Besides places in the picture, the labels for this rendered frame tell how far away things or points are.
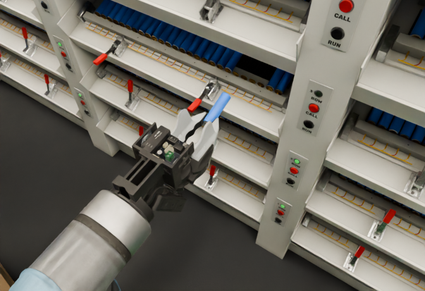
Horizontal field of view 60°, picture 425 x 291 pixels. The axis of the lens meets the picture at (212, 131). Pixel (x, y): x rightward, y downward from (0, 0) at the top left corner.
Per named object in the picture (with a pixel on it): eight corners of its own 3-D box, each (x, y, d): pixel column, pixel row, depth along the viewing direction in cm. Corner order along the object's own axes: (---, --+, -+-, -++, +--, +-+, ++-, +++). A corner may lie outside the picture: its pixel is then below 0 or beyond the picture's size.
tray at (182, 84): (280, 145, 78) (279, 128, 69) (77, 46, 98) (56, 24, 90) (322, 69, 82) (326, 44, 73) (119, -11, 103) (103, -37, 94)
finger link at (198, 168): (221, 148, 58) (185, 187, 54) (221, 154, 59) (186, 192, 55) (197, 134, 60) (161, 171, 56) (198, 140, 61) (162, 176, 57)
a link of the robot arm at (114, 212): (137, 265, 50) (86, 229, 54) (159, 236, 53) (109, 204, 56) (124, 240, 43) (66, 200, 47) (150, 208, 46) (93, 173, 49)
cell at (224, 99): (221, 93, 65) (201, 122, 63) (224, 90, 64) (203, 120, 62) (228, 99, 66) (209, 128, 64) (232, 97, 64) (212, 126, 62)
